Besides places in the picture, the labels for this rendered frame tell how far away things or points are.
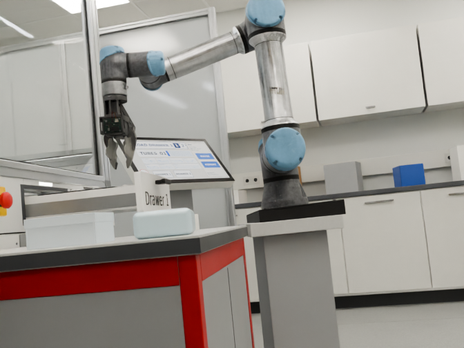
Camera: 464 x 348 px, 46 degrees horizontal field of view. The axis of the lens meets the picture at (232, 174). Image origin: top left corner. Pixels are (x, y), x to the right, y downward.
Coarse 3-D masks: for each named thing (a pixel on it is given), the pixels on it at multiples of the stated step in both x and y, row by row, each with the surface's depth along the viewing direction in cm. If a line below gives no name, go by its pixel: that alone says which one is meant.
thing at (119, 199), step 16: (80, 192) 149; (96, 192) 148; (112, 192) 147; (128, 192) 147; (32, 208) 150; (48, 208) 149; (64, 208) 149; (80, 208) 148; (96, 208) 147; (112, 208) 147; (128, 208) 146
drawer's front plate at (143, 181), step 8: (136, 176) 145; (144, 176) 148; (152, 176) 156; (160, 176) 164; (136, 184) 145; (144, 184) 147; (152, 184) 155; (160, 184) 163; (168, 184) 173; (136, 192) 144; (144, 192) 147; (152, 192) 154; (160, 192) 162; (168, 192) 172; (136, 200) 144; (144, 200) 146; (152, 200) 153; (168, 200) 171; (144, 208) 145; (152, 208) 152; (160, 208) 160; (168, 208) 170
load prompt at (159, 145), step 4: (136, 144) 249; (140, 144) 250; (144, 144) 252; (148, 144) 253; (152, 144) 254; (156, 144) 256; (160, 144) 257; (164, 144) 259; (168, 144) 260; (172, 144) 262; (176, 144) 263; (180, 144) 265; (184, 144) 267; (160, 148) 255; (164, 148) 256; (168, 148) 258; (172, 148) 259; (176, 148) 261; (180, 148) 262; (184, 148) 264
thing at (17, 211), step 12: (0, 180) 140; (12, 180) 146; (24, 180) 152; (36, 180) 158; (12, 192) 145; (48, 192) 177; (60, 192) 176; (12, 204) 144; (24, 204) 150; (12, 216) 144; (24, 216) 150; (0, 228) 137; (12, 228) 143
